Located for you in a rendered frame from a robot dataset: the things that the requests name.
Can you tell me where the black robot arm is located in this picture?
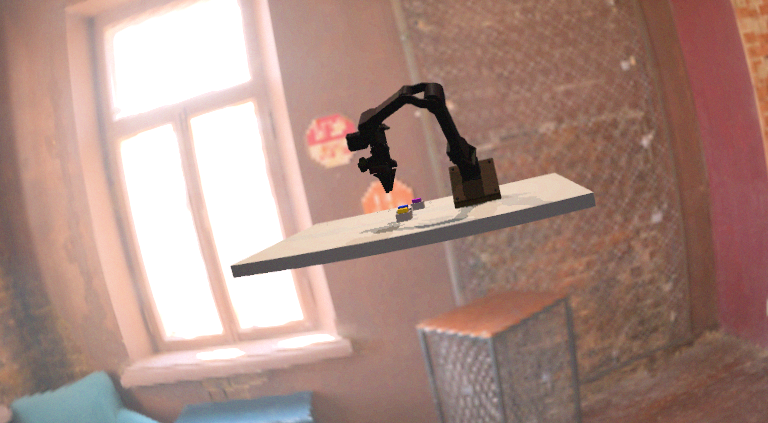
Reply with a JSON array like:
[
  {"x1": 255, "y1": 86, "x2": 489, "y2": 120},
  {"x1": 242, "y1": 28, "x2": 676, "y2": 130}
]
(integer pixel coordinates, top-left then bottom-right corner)
[{"x1": 345, "y1": 82, "x2": 481, "y2": 181}]

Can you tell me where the yellow button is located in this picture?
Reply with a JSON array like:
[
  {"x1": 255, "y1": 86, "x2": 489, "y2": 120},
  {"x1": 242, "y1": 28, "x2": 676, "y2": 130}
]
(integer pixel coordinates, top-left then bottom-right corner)
[{"x1": 395, "y1": 207, "x2": 413, "y2": 222}]

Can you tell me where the magenta button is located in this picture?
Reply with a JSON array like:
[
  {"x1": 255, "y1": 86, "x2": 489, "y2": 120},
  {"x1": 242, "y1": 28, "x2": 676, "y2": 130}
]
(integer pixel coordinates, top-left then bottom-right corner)
[{"x1": 410, "y1": 198, "x2": 425, "y2": 210}]

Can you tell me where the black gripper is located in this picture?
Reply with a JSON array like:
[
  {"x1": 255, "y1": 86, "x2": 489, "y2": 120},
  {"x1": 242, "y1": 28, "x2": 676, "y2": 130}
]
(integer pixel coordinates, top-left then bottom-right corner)
[{"x1": 369, "y1": 144, "x2": 397, "y2": 193}]

